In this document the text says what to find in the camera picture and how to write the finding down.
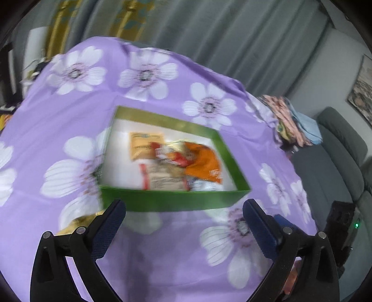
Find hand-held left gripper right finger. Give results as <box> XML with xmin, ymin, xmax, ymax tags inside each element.
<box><xmin>242</xmin><ymin>198</ymin><xmax>340</xmax><ymax>302</ymax></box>

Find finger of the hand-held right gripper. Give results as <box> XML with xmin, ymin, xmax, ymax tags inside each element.
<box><xmin>273</xmin><ymin>214</ymin><xmax>295</xmax><ymax>230</ymax></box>

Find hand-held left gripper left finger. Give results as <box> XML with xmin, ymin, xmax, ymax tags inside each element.
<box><xmin>29</xmin><ymin>198</ymin><xmax>127</xmax><ymax>302</ymax></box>

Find green cardboard box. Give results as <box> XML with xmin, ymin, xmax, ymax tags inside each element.
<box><xmin>99</xmin><ymin>106</ymin><xmax>252</xmax><ymax>212</ymax></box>

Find red and cream snack packet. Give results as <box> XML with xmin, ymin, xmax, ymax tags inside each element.
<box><xmin>139</xmin><ymin>163</ymin><xmax>188</xmax><ymax>191</ymax></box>

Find orange seed snack packet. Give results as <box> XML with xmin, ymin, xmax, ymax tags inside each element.
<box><xmin>184</xmin><ymin>142</ymin><xmax>225</xmax><ymax>184</ymax></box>

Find yellow-orange snack packet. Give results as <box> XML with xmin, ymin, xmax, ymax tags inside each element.
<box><xmin>129</xmin><ymin>131</ymin><xmax>165</xmax><ymax>161</ymax></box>

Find yellow and white snack packet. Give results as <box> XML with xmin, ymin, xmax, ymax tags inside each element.
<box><xmin>151</xmin><ymin>141</ymin><xmax>194</xmax><ymax>167</ymax></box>

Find grey sofa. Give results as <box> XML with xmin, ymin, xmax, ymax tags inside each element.
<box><xmin>286</xmin><ymin>107</ymin><xmax>372</xmax><ymax>227</ymax></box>

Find purple floral blanket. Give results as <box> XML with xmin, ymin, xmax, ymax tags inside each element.
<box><xmin>0</xmin><ymin>36</ymin><xmax>319</xmax><ymax>302</ymax></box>

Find pile of folded clothes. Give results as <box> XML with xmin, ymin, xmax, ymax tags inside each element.
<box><xmin>259</xmin><ymin>94</ymin><xmax>323</xmax><ymax>147</ymax></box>

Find dark furniture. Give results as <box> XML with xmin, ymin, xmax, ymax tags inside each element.
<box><xmin>0</xmin><ymin>41</ymin><xmax>18</xmax><ymax>111</ymax></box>

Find grey curtain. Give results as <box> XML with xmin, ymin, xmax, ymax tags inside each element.
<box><xmin>12</xmin><ymin>0</ymin><xmax>335</xmax><ymax>96</ymax></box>

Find white object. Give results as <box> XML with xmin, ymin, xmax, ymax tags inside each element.
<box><xmin>24</xmin><ymin>27</ymin><xmax>49</xmax><ymax>70</ymax></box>

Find framed wall picture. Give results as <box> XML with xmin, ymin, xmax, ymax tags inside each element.
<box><xmin>347</xmin><ymin>55</ymin><xmax>372</xmax><ymax>128</ymax></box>

